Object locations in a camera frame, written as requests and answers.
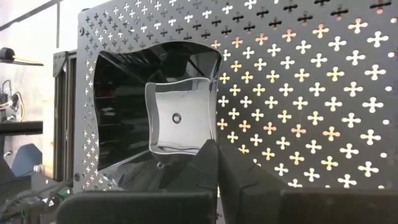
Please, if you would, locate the yellow cable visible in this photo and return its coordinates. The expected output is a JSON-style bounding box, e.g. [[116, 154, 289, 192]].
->
[[14, 55, 44, 67]]

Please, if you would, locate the black table rail frame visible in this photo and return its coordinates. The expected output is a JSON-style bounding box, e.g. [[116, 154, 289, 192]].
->
[[52, 50, 78, 183]]

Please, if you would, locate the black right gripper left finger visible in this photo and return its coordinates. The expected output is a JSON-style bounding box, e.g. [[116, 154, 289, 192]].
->
[[55, 139, 218, 224]]

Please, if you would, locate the black wavy-edged square plate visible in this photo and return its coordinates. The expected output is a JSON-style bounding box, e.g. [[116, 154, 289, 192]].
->
[[92, 40, 223, 191]]

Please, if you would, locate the grey blue chair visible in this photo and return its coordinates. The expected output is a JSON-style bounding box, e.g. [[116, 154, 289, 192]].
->
[[11, 142, 44, 177]]

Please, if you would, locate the dark grey side table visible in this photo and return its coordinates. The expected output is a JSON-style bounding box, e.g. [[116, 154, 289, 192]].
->
[[0, 120, 44, 135]]

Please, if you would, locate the black perforated metal shelf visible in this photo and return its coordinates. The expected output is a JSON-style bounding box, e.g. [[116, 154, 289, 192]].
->
[[73, 0, 398, 192]]

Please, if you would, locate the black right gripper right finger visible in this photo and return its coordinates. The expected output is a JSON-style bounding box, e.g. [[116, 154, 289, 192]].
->
[[218, 146, 398, 224]]

